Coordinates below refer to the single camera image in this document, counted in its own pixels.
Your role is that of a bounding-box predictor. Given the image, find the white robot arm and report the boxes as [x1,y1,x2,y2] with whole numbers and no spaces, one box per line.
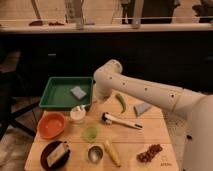
[93,59,213,171]

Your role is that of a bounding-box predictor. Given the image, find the green chili pepper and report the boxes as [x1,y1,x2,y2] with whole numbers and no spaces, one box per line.
[115,93,126,113]

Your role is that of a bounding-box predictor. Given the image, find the grey sponge in tray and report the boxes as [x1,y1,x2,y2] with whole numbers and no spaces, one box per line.
[70,86,87,100]

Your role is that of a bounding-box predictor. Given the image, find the white cup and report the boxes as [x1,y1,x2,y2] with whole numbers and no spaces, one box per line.
[70,106,86,124]

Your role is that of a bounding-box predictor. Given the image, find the grey wedge sponge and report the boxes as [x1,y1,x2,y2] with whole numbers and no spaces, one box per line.
[133,102,152,117]

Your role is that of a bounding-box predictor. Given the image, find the green plastic tray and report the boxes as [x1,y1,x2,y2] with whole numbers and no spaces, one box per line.
[39,77,93,111]

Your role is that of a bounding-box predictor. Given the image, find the green small cup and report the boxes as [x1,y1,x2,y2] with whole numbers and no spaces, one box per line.
[83,126,97,143]

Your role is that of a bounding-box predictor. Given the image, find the orange bowl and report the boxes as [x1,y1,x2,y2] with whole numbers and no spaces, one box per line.
[37,112,66,139]

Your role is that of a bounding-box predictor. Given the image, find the small metal cup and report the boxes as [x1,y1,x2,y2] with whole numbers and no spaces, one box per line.
[87,146,103,163]

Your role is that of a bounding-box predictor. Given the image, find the beige block in bowl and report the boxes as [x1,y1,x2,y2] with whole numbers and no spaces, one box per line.
[46,143,69,167]

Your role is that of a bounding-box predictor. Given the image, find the brown grape bunch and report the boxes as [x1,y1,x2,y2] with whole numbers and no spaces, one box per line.
[136,144,163,163]

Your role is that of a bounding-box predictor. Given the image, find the black bowl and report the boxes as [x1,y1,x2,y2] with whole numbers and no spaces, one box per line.
[40,141,70,171]

